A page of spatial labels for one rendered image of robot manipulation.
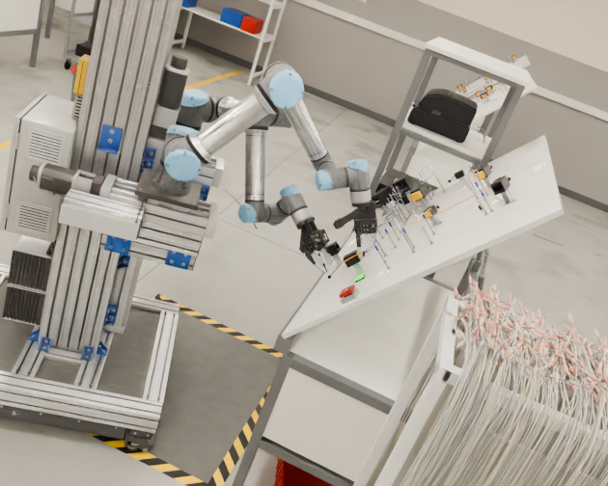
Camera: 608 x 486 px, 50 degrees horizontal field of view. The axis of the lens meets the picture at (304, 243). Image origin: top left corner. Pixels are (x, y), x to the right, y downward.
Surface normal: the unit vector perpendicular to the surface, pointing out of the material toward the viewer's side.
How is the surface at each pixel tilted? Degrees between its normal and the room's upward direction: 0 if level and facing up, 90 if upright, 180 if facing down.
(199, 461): 0
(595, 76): 90
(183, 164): 96
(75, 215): 90
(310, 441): 90
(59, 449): 0
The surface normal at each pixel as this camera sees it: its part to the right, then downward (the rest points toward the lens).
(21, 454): 0.32, -0.85
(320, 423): -0.29, 0.33
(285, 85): 0.30, 0.41
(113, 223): 0.07, 0.46
